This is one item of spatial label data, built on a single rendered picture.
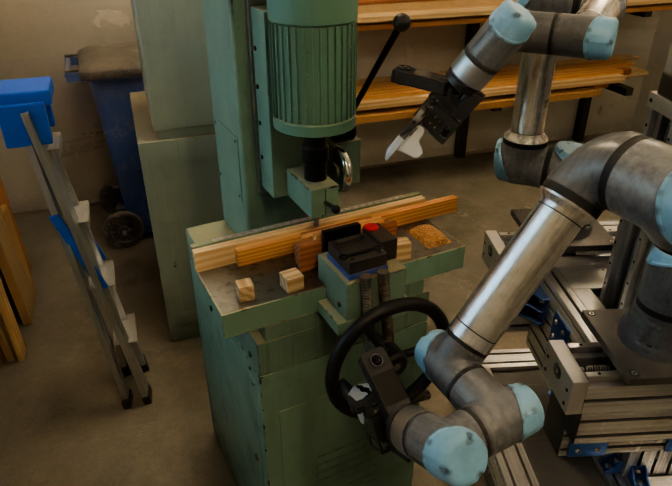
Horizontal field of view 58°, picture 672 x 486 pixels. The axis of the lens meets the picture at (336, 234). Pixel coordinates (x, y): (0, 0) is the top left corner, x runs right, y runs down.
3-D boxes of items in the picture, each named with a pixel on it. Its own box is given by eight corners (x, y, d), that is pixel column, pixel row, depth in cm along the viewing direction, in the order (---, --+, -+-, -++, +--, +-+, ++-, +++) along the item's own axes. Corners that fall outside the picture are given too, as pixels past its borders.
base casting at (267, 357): (257, 378, 132) (254, 345, 127) (187, 255, 176) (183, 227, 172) (428, 320, 149) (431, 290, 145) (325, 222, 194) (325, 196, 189)
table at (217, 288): (238, 369, 115) (235, 344, 112) (194, 287, 139) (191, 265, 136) (489, 286, 139) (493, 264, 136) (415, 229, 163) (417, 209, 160)
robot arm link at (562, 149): (589, 207, 157) (601, 158, 151) (537, 196, 163) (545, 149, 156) (595, 189, 167) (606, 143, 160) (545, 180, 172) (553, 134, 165)
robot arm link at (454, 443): (502, 474, 81) (449, 503, 78) (457, 448, 91) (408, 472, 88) (487, 419, 80) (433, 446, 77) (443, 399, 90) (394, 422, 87)
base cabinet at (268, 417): (273, 575, 166) (257, 380, 131) (211, 429, 211) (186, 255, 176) (411, 508, 184) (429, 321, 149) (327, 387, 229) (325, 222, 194)
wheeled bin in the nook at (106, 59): (103, 257, 311) (61, 67, 263) (98, 212, 355) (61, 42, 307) (227, 234, 331) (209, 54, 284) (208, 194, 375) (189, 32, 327)
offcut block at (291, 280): (296, 280, 131) (295, 266, 129) (304, 288, 128) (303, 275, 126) (279, 285, 129) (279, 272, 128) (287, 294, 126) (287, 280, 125)
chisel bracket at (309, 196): (311, 225, 134) (310, 191, 130) (286, 200, 145) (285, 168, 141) (341, 218, 137) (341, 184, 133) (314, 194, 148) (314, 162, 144)
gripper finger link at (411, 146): (405, 174, 116) (436, 137, 116) (382, 153, 117) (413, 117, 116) (403, 175, 120) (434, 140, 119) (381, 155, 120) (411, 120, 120)
